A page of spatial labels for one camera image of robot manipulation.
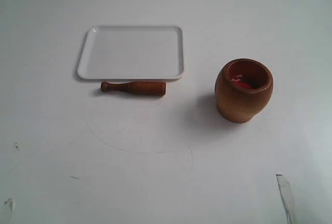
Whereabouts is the brown wooden pestle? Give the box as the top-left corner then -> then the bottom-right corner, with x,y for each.
101,81 -> 167,96

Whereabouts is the red object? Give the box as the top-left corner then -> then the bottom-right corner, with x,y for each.
231,74 -> 254,89

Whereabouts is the brown wooden mortar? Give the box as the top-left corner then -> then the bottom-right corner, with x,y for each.
214,58 -> 273,123

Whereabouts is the white rectangular plastic tray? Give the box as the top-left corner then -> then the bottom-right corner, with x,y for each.
77,25 -> 185,81

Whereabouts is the clear tape strip right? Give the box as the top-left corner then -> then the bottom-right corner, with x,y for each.
276,174 -> 299,224

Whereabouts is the clear tape strip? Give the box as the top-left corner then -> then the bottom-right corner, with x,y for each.
1,198 -> 15,223
276,174 -> 299,224

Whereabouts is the clear tape strip left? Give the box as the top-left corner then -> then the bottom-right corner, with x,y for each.
1,198 -> 15,223

